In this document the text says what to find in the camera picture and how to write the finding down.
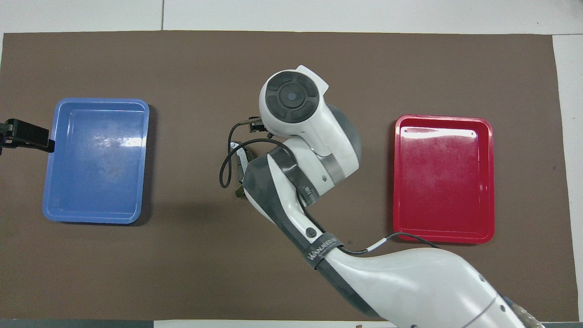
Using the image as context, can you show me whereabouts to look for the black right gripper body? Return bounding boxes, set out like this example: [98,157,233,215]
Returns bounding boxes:
[236,148,256,185]

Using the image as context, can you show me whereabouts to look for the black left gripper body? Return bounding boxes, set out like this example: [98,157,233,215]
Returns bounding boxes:
[0,118,50,155]

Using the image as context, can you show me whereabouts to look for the blue plastic tray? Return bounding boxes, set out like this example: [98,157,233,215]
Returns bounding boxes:
[42,97,150,225]

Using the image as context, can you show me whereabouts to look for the brown table mat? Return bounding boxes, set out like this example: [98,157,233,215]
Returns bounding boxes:
[0,31,579,322]

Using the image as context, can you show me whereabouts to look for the red plastic tray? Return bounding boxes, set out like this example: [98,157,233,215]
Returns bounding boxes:
[393,114,496,244]

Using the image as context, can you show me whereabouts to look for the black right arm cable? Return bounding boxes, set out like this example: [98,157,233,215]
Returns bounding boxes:
[220,139,440,256]

